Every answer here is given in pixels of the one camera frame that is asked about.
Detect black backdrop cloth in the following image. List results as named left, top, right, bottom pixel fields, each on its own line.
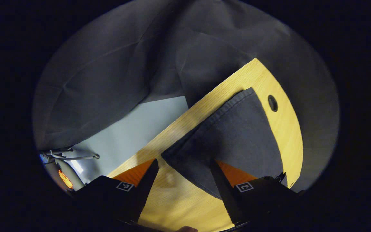
left=33, top=0, right=340, bottom=194

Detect dark grey jeans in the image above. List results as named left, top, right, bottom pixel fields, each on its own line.
left=161, top=87, right=284, bottom=200

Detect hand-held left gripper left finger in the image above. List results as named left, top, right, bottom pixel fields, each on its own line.
left=72, top=158, right=159, bottom=223

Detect grey metal stand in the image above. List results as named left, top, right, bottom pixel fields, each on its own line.
left=40, top=147, right=100, bottom=163

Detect orange object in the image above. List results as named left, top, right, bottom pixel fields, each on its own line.
left=58, top=169, right=74, bottom=190

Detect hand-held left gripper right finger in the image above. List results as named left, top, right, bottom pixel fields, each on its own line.
left=209, top=159, right=299, bottom=225

